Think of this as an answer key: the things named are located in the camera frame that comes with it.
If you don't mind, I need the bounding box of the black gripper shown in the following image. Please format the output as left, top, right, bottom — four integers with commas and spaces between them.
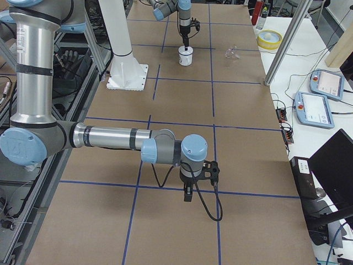
180, 174, 197, 202
181, 28, 191, 50

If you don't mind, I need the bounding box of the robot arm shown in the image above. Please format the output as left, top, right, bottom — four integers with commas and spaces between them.
148, 0, 191, 51
1, 1, 207, 202

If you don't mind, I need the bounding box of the white enamel mug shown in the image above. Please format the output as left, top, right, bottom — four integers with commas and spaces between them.
178, 46, 194, 66

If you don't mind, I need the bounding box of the red bottle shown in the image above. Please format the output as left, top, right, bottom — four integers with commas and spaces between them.
252, 0, 264, 25

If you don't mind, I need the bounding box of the yellow tape roll with bowl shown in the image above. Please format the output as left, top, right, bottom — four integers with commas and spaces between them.
256, 29, 283, 50

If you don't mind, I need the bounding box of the orange adapter box near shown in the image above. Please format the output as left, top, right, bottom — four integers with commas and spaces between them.
281, 129, 294, 144

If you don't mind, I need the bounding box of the orange adapter box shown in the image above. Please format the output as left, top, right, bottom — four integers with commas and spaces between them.
276, 108, 287, 123
281, 129, 294, 144

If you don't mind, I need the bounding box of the orange adapter box far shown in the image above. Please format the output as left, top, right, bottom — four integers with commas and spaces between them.
276, 108, 287, 123

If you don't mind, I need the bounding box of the black computer box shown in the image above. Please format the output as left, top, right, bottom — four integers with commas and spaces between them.
290, 156, 327, 200

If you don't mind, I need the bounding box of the near teach pendant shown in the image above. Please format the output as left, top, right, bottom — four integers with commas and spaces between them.
294, 92, 335, 129

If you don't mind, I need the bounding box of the teach pendant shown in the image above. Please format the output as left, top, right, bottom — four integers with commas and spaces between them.
309, 69, 344, 101
294, 92, 335, 129

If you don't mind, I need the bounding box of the black laptop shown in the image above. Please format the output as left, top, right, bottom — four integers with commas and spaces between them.
309, 129, 352, 206

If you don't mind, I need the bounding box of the far teach pendant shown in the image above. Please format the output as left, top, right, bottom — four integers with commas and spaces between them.
309, 69, 344, 101

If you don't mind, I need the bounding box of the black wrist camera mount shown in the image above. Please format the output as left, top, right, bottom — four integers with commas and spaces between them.
198, 160, 220, 187
190, 18, 200, 31

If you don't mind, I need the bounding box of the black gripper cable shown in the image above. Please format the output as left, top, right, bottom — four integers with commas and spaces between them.
150, 161, 224, 222

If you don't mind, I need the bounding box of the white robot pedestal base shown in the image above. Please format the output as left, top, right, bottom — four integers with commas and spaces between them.
99, 0, 148, 91

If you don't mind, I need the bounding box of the aluminium frame post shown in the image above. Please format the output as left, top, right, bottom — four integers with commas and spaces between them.
264, 0, 313, 86

